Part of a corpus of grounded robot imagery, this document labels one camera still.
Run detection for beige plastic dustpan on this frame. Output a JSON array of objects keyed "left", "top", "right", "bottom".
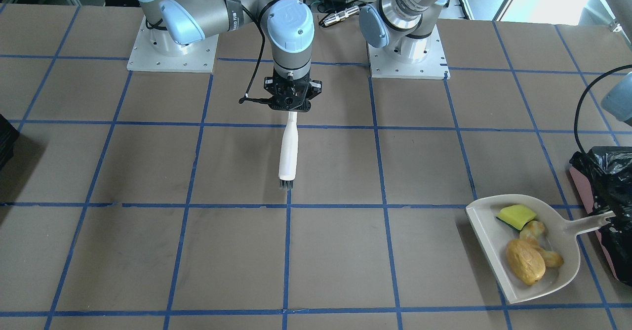
[{"left": 466, "top": 194, "right": 614, "bottom": 304}]

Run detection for round golden bread roll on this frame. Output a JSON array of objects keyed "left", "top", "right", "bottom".
[{"left": 505, "top": 239, "right": 546, "bottom": 286}]

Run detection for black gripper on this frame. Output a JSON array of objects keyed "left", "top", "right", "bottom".
[{"left": 264, "top": 73, "right": 322, "bottom": 112}]

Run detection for white hand brush black bristles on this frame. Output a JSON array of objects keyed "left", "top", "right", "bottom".
[{"left": 278, "top": 112, "right": 299, "bottom": 190}]

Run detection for bin with black trash bag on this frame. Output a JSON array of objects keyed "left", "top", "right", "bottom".
[{"left": 569, "top": 146, "right": 632, "bottom": 287}]

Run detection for twisted croissant bread piece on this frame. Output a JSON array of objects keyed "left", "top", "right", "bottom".
[{"left": 519, "top": 220, "right": 564, "bottom": 268}]

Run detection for yellow sponge piece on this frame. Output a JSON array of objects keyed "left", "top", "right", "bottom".
[{"left": 496, "top": 204, "right": 537, "bottom": 231}]

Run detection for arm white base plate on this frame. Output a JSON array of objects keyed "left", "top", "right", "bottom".
[
  {"left": 127, "top": 17, "right": 219, "bottom": 74},
  {"left": 366, "top": 26, "right": 451, "bottom": 80}
]

